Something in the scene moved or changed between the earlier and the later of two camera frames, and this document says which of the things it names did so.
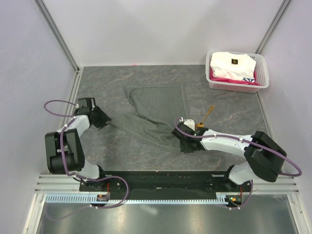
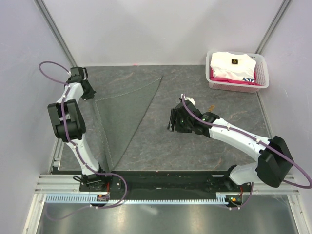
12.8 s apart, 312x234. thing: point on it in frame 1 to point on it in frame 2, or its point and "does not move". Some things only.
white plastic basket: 237,71 does not move
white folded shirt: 233,66 does not move
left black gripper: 104,118 to 90,94
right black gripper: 185,150 to 174,116
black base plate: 123,183 does not move
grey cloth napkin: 159,109 to 118,116
